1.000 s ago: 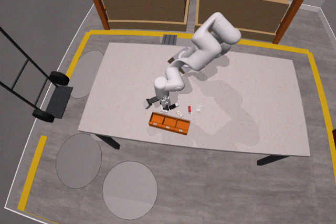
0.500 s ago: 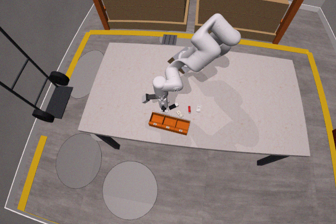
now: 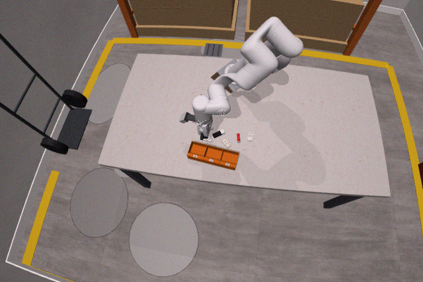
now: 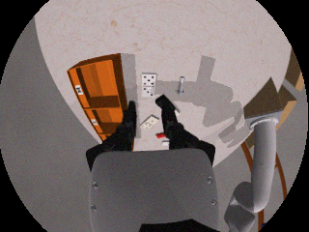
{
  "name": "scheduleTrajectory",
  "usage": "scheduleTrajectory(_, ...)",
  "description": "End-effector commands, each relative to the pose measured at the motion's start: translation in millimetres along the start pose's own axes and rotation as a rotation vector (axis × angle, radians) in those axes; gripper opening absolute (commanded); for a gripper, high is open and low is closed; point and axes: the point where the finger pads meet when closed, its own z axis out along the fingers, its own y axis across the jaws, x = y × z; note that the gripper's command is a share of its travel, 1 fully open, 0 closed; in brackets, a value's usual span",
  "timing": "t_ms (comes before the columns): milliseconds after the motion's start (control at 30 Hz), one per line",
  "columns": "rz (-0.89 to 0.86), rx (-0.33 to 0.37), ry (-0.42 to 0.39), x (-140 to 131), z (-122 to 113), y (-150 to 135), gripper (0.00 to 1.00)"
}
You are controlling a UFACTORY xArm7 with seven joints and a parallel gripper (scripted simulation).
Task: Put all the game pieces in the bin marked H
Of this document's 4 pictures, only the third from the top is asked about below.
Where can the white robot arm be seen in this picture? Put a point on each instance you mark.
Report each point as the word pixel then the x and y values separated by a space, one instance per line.
pixel 259 61

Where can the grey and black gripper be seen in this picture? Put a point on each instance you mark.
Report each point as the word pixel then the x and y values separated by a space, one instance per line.
pixel 204 130

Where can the orange rack of bins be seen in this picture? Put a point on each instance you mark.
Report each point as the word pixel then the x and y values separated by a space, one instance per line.
pixel 213 155

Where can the black and white eraser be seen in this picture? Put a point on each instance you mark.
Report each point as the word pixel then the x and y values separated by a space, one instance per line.
pixel 217 134

